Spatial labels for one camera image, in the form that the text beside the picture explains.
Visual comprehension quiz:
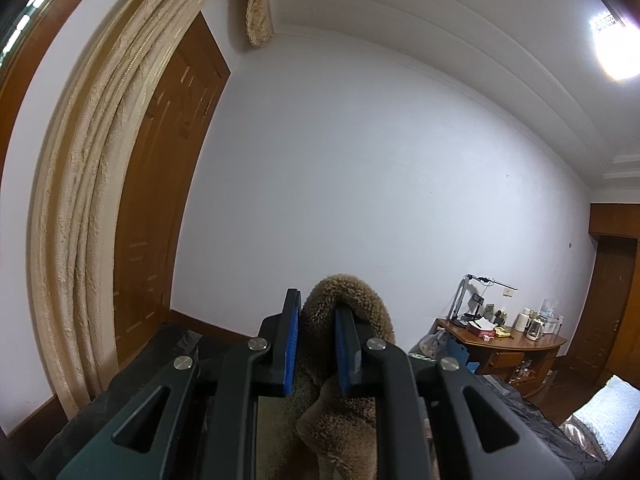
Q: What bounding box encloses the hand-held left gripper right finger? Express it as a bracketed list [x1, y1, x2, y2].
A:
[335, 305, 576, 480]

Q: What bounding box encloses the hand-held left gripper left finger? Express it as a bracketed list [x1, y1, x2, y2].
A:
[55, 287, 303, 480]

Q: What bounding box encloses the brown fleece sweater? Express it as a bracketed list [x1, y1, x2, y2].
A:
[257, 273, 441, 480]

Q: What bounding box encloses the plastic bag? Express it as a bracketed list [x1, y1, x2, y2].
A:
[417, 330, 451, 358]

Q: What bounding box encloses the blue box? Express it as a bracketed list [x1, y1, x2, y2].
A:
[440, 336, 471, 372]

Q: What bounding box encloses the black desk lamp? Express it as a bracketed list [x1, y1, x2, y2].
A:
[450, 274, 518, 326]

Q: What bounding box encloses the wooden desk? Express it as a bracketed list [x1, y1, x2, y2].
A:
[434, 316, 568, 401]

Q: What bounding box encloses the dark bed sheet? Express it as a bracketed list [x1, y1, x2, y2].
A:
[30, 320, 608, 480]

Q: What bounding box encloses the panelled wooden door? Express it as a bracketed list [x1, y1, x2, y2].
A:
[112, 10, 232, 366]

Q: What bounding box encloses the clear water bottle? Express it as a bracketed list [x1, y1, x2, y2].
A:
[540, 299, 560, 333]

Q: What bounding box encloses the beige curtain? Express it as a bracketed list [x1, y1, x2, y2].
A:
[27, 0, 236, 418]

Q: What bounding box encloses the white pillow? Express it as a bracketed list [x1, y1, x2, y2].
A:
[560, 374, 636, 461]

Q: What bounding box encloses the wooden wardrobe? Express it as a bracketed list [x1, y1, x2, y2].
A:
[589, 201, 640, 238]

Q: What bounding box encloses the beige curtain valance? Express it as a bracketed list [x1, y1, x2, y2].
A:
[232, 0, 275, 48]

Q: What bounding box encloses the ceiling light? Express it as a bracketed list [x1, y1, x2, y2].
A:
[587, 2, 640, 81]

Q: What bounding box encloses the wooden door with handle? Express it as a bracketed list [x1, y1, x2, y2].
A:
[565, 237, 638, 386]

